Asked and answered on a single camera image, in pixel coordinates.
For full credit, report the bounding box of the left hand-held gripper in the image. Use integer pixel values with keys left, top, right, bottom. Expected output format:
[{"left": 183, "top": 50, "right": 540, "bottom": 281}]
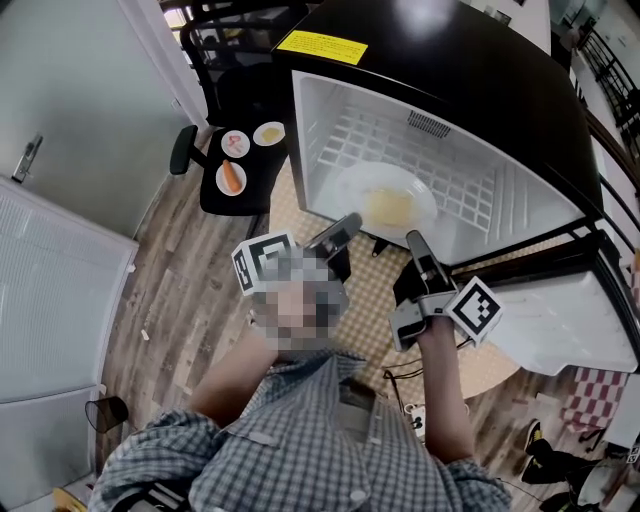
[{"left": 231, "top": 212, "right": 364, "bottom": 299}]

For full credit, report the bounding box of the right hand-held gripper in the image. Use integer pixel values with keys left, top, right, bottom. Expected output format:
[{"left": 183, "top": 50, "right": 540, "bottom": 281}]
[{"left": 389, "top": 229, "right": 504, "bottom": 352}]

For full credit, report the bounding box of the pale yellow cheese slice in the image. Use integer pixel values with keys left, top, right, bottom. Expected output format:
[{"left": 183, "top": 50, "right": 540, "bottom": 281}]
[{"left": 363, "top": 187, "right": 416, "bottom": 226}]

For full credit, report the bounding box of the large white plate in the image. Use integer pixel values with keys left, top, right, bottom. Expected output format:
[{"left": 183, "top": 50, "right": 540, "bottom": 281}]
[{"left": 334, "top": 160, "right": 439, "bottom": 239}]

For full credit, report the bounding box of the black mini fridge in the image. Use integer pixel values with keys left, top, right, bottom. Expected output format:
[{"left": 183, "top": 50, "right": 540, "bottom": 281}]
[{"left": 272, "top": 0, "right": 640, "bottom": 376}]

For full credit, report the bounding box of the person's right forearm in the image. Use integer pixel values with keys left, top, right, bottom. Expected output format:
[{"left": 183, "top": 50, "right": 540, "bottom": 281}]
[{"left": 417, "top": 317, "right": 476, "bottom": 464}]

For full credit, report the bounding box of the person's left forearm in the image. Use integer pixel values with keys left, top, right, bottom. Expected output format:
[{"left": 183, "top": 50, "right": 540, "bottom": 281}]
[{"left": 187, "top": 327, "right": 281, "bottom": 429}]

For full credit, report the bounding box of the black mesh office chair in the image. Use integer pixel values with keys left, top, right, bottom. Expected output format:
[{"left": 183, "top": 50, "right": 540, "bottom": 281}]
[{"left": 168, "top": 0, "right": 311, "bottom": 241}]

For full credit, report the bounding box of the small white plate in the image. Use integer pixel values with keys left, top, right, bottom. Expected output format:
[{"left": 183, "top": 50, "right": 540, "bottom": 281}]
[
  {"left": 252, "top": 121, "right": 286, "bottom": 147},
  {"left": 220, "top": 129, "right": 251, "bottom": 159},
  {"left": 215, "top": 160, "right": 248, "bottom": 197}
]

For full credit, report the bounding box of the red checked cloth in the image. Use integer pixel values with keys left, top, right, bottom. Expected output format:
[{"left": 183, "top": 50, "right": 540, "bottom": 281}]
[{"left": 559, "top": 367, "right": 631, "bottom": 431}]

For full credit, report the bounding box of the grey checked shirt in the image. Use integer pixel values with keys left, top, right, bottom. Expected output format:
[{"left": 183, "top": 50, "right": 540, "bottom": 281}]
[{"left": 89, "top": 349, "right": 511, "bottom": 512}]

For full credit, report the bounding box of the black metal railing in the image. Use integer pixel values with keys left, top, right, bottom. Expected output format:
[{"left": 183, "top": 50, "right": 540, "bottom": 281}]
[{"left": 574, "top": 24, "right": 640, "bottom": 226}]

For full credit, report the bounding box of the grey green door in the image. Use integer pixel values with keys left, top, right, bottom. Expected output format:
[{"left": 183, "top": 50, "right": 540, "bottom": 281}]
[{"left": 0, "top": 0, "right": 209, "bottom": 239}]

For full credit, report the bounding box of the black mesh waste bin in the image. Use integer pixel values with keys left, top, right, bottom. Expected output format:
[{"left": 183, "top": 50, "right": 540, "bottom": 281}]
[{"left": 84, "top": 395, "right": 130, "bottom": 434}]

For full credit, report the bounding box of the white ribbed cabinet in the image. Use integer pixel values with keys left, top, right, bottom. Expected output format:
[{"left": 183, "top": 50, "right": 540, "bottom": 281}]
[{"left": 0, "top": 174, "right": 140, "bottom": 506}]

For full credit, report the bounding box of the black belt pack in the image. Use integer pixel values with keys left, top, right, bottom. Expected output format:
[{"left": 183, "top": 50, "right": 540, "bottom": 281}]
[{"left": 107, "top": 479, "right": 191, "bottom": 512}]

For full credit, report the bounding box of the white wire fridge shelf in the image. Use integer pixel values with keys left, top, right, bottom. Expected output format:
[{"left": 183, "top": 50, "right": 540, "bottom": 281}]
[{"left": 317, "top": 104, "right": 496, "bottom": 231}]

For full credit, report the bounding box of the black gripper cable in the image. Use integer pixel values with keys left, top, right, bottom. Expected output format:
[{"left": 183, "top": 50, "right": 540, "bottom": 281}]
[{"left": 382, "top": 339, "right": 474, "bottom": 401}]

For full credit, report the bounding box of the metal door handle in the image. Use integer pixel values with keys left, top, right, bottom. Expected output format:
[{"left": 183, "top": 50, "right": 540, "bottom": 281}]
[{"left": 12, "top": 133, "right": 44, "bottom": 184}]

